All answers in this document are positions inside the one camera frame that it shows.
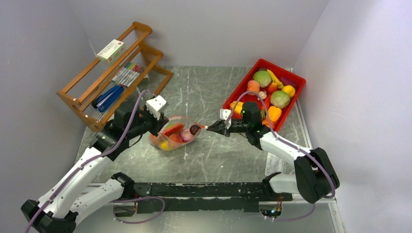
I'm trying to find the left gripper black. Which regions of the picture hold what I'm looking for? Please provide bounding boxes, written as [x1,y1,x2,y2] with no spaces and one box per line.
[126,104,169,139]

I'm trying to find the dark purple fig toy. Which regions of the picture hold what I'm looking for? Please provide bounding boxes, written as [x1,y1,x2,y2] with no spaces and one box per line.
[189,124,202,135]

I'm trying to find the watermelon slice toy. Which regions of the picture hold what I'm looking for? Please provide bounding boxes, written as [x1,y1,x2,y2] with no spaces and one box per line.
[162,122,185,136]

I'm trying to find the yellow mango toy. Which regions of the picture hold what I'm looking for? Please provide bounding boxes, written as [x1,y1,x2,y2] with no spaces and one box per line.
[159,141,171,151]

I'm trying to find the purple onion toy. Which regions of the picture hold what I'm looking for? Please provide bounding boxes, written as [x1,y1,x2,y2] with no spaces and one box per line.
[179,128,194,142]

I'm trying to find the clear zip top bag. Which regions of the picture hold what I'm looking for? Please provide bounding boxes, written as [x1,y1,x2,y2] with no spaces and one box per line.
[149,116,207,151]

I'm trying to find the orange fruit toy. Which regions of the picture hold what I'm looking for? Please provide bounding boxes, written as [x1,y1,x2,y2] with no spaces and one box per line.
[150,134,158,146]

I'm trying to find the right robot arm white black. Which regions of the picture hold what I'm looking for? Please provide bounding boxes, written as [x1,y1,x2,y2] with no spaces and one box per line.
[207,102,340,203]

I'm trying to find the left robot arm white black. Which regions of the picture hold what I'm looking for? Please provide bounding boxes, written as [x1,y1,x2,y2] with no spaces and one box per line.
[21,96,168,233]

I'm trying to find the red plastic food bin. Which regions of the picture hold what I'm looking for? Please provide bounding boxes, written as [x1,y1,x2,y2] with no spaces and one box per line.
[223,59,306,132]

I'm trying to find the peach toy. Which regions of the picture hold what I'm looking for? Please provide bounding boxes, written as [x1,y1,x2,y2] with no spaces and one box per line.
[246,80,260,93]
[169,133,184,143]

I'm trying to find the blue stapler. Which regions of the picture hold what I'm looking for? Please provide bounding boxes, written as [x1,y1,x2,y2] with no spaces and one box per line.
[91,84,125,113]

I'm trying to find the bundle of coloured markers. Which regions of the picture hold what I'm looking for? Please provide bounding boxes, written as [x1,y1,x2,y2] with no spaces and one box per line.
[112,62,143,87]

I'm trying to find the white garlic toy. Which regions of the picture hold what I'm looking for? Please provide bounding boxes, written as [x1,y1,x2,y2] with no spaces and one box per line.
[258,91,267,100]

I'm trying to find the wooden shelf rack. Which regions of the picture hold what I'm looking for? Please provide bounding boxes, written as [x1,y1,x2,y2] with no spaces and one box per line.
[57,21,172,132]

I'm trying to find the orange bell pepper toy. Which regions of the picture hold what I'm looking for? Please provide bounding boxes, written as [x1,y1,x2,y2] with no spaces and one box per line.
[266,106,282,123]

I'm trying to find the green cabbage toy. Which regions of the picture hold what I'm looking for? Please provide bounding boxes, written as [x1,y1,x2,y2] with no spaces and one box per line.
[253,70,272,88]
[270,90,291,109]

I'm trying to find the banana toy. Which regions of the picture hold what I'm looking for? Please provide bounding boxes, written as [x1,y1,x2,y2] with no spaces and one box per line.
[266,69,284,89]

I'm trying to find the yellow bell pepper toy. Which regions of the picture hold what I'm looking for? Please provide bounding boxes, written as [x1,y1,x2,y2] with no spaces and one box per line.
[281,85,296,98]

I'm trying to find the white box on top shelf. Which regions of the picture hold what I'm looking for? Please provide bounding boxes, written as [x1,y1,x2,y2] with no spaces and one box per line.
[97,39,125,64]

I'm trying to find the purple eggplant toy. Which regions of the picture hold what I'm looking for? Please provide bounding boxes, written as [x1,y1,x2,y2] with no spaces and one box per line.
[280,77,298,89]

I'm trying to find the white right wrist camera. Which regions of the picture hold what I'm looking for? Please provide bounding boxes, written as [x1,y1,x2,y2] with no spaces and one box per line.
[218,109,231,125]

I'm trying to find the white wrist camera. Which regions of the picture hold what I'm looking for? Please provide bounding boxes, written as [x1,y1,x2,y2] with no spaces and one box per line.
[218,109,231,125]
[145,95,169,120]

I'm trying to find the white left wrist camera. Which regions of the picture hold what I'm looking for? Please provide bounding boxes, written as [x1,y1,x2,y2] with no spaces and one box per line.
[145,95,169,120]

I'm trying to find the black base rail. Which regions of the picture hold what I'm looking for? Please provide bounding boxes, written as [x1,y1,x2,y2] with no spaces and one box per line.
[120,182,292,214]

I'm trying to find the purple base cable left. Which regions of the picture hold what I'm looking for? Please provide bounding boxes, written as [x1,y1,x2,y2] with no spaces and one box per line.
[111,197,166,225]

